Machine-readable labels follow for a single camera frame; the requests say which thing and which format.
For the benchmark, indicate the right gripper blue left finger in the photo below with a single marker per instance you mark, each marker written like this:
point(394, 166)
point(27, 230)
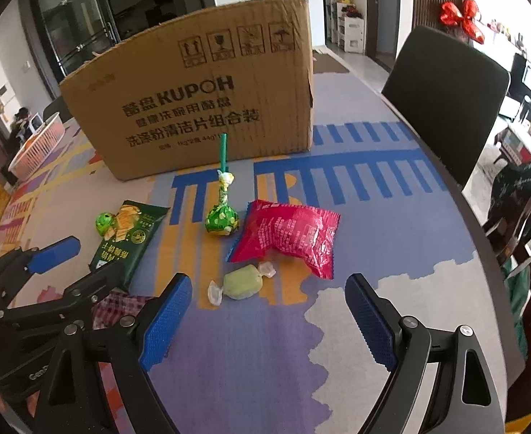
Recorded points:
point(160, 318)

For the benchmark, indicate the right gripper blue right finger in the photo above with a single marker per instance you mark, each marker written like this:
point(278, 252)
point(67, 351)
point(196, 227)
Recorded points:
point(377, 320)

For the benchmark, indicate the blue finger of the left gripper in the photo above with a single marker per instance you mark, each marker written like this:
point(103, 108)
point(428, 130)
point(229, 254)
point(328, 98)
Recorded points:
point(79, 296)
point(52, 256)

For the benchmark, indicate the maroon striped snack bar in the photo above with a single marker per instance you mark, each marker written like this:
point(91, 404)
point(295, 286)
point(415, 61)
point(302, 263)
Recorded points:
point(115, 306)

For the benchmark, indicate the pale green candy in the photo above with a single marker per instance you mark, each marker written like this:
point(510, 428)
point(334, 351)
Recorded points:
point(240, 284)

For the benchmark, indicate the pink snack packet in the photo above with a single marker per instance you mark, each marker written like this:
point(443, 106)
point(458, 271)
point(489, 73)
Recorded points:
point(296, 231)

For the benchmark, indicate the dark green cracker packet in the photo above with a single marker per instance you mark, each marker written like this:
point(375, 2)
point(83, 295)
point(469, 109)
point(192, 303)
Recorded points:
point(135, 224)

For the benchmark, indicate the small green lollipop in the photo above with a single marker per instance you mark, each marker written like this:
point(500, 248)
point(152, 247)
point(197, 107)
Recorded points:
point(103, 222)

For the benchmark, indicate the colourful patterned table mat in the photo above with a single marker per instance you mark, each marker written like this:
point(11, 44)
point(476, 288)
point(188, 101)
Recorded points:
point(268, 344)

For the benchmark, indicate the white basket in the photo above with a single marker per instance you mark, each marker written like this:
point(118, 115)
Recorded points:
point(50, 132)

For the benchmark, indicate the oranges in basket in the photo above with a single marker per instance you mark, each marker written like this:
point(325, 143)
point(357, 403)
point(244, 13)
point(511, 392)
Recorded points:
point(29, 142)

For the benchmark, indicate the large green lollipop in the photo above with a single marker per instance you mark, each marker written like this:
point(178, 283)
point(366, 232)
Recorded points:
point(222, 219)

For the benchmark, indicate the black chair far left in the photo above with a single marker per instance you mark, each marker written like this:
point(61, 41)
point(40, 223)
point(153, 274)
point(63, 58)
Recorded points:
point(58, 106)

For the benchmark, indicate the black chair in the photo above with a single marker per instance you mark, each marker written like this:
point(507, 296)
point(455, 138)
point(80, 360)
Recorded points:
point(58, 106)
point(450, 93)

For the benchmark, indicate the wooden chair with red clothes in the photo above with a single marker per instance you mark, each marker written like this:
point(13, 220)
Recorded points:
point(508, 230)

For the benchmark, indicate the brown cardboard box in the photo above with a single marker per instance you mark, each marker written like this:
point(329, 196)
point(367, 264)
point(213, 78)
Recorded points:
point(166, 98)

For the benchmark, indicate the black chair right side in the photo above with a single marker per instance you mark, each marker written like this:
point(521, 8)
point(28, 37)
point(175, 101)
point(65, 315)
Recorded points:
point(450, 93)

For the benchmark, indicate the black glass sliding door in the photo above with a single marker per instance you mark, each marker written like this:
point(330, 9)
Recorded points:
point(73, 32)

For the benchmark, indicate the white storage shelf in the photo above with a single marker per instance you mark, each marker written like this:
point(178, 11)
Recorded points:
point(344, 25)

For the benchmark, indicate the red balloon bow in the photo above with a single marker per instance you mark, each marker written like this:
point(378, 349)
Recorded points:
point(452, 16)

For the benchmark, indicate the dark hallway door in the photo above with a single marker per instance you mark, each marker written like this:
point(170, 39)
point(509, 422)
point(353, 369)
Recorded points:
point(382, 30)

